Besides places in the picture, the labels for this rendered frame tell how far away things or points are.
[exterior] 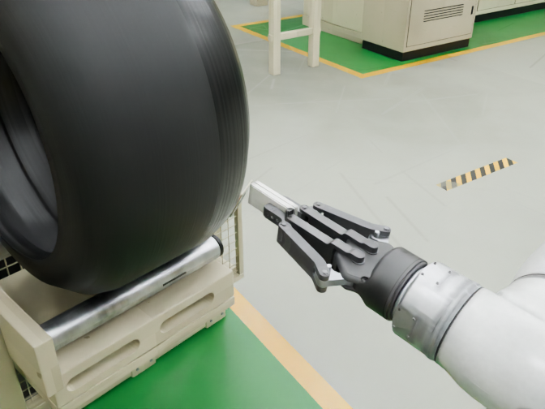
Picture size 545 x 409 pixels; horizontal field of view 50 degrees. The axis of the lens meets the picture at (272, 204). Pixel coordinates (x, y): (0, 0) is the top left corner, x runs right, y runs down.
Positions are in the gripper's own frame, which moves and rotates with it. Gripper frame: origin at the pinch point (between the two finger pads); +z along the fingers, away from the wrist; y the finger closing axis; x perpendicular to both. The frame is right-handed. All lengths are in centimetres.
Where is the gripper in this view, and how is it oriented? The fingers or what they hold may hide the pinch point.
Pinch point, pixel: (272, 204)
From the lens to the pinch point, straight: 71.5
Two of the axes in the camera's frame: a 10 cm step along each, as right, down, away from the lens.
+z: -7.2, -4.6, 5.1
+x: -1.0, 8.0, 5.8
